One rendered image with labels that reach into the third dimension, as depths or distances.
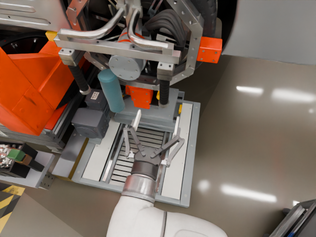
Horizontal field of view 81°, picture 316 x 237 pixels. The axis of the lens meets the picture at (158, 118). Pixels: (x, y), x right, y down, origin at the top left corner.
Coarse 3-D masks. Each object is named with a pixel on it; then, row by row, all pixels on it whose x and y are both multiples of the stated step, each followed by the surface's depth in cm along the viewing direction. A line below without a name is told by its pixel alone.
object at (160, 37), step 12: (96, 0) 85; (156, 0) 73; (96, 12) 84; (108, 12) 101; (144, 12) 79; (156, 12) 77; (96, 24) 91; (120, 24) 84; (108, 36) 93; (156, 36) 86; (168, 36) 85; (180, 60) 94; (144, 72) 104; (156, 72) 102
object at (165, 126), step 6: (180, 96) 152; (180, 102) 150; (180, 108) 144; (114, 114) 143; (120, 114) 145; (174, 114) 145; (180, 114) 143; (120, 120) 144; (126, 120) 142; (144, 120) 142; (150, 120) 142; (156, 120) 142; (174, 120) 140; (144, 126) 144; (150, 126) 142; (156, 126) 140; (162, 126) 138; (168, 126) 137; (174, 126) 139
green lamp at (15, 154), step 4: (12, 148) 75; (12, 152) 74; (16, 152) 74; (20, 152) 75; (24, 152) 77; (8, 156) 73; (12, 156) 73; (16, 156) 74; (20, 156) 75; (16, 160) 75; (20, 160) 76
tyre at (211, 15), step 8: (192, 0) 68; (200, 0) 67; (208, 0) 67; (200, 8) 69; (208, 8) 69; (216, 8) 76; (208, 16) 71; (216, 16) 78; (208, 24) 74; (208, 32) 77
